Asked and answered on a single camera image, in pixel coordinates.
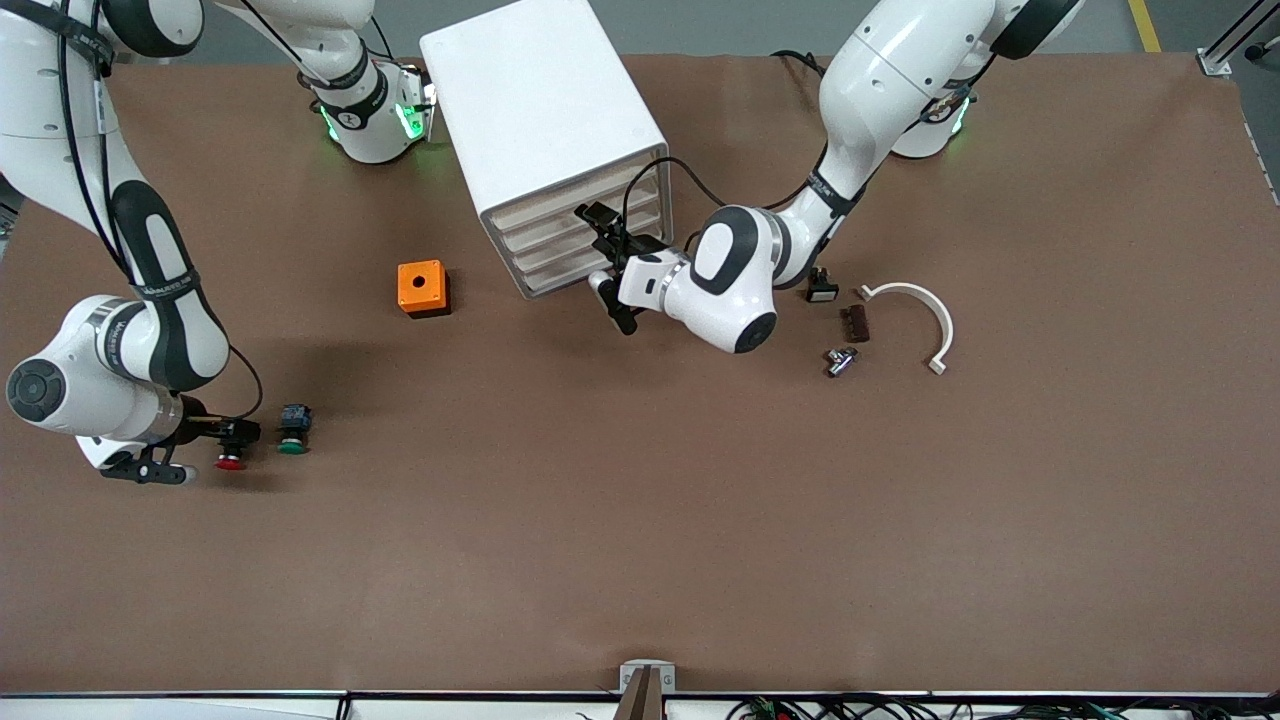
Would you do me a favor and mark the red push button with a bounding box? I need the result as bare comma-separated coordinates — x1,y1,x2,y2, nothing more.
215,420,254,471

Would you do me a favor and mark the white cabinet drawer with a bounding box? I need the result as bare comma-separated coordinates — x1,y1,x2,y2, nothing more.
488,150,664,241
518,220,669,298
508,198,666,279
498,175,665,261

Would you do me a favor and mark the green push button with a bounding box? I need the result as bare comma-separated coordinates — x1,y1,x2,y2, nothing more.
278,404,314,456

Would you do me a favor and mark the white drawer cabinet housing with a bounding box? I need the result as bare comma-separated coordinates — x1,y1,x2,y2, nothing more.
420,0,675,300

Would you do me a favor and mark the orange box with hole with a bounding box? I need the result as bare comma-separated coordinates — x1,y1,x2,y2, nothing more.
397,260,451,319

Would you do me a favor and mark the white half-ring pipe clamp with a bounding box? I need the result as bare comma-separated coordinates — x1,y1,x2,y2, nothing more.
858,282,954,376

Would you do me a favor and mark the black cable bundle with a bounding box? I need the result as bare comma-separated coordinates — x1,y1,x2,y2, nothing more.
730,695,1280,720

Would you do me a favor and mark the silver aluminium frame profile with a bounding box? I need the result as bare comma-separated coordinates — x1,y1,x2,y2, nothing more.
1198,0,1280,77

